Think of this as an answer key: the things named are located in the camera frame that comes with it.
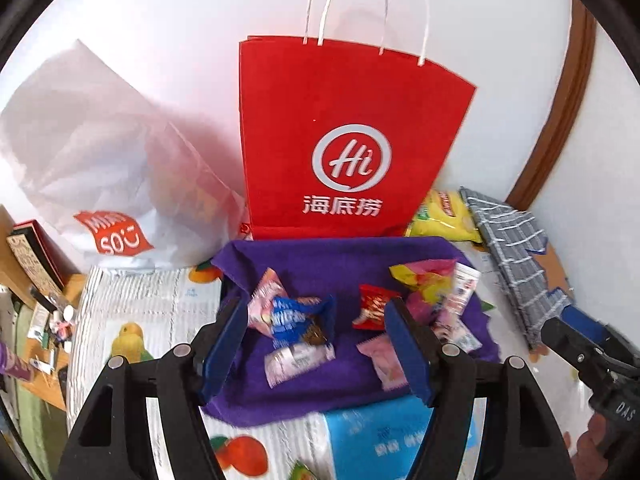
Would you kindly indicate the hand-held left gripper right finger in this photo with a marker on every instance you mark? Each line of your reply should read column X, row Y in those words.
column 405, row 355

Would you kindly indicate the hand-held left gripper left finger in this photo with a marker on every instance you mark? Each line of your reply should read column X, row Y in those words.
column 225, row 350

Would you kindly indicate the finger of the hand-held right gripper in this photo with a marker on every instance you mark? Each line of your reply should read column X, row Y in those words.
column 587, row 325
column 565, row 342

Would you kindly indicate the plain pink snack packet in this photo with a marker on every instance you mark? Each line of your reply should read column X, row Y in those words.
column 385, row 360

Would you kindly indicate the red snack packet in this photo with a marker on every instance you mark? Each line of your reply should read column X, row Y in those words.
column 372, row 310

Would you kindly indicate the blue snack packet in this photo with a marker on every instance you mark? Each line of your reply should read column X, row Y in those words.
column 300, row 320

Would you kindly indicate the person's right hand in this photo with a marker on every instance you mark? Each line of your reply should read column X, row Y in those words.
column 602, row 435

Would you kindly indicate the pink panda snack packet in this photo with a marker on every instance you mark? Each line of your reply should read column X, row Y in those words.
column 262, row 300

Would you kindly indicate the small yellow snack packet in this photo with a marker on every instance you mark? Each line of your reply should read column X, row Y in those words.
column 420, row 277

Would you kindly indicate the fruit printed table cover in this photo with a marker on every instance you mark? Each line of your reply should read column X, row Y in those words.
column 150, row 300

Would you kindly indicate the blue tissue pack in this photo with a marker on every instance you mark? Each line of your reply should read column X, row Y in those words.
column 370, row 440

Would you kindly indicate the grey checked cloth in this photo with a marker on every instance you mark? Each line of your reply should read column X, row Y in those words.
column 515, row 255

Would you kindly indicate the purple towel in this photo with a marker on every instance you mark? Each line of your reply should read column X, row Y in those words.
column 340, row 265

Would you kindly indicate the large yellow chips bag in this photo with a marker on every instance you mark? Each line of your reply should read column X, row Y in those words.
column 445, row 215

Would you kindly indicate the wooden side table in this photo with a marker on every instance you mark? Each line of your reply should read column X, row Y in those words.
column 70, row 290

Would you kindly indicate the green cloth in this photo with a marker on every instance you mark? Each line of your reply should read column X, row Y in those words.
column 35, row 420

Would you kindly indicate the purple bottle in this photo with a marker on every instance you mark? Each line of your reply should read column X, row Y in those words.
column 15, row 362

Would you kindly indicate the brown patterned book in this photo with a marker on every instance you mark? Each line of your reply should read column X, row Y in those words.
column 35, row 255

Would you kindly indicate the white plastic shopping bag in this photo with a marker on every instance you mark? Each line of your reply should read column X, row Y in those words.
column 110, row 160

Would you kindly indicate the red paper bag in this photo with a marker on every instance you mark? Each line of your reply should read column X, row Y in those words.
column 350, row 110

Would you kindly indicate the brown wooden door frame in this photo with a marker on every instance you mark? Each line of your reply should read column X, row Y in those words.
column 565, row 110

